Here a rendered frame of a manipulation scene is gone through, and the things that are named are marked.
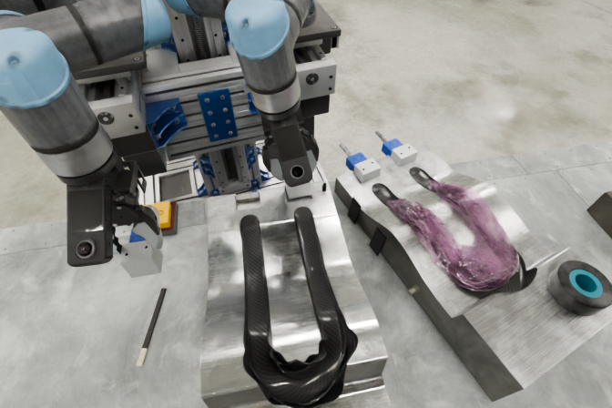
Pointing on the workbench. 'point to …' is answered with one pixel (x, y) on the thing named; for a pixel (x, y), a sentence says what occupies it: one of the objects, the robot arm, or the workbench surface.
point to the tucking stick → (151, 328)
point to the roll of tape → (580, 288)
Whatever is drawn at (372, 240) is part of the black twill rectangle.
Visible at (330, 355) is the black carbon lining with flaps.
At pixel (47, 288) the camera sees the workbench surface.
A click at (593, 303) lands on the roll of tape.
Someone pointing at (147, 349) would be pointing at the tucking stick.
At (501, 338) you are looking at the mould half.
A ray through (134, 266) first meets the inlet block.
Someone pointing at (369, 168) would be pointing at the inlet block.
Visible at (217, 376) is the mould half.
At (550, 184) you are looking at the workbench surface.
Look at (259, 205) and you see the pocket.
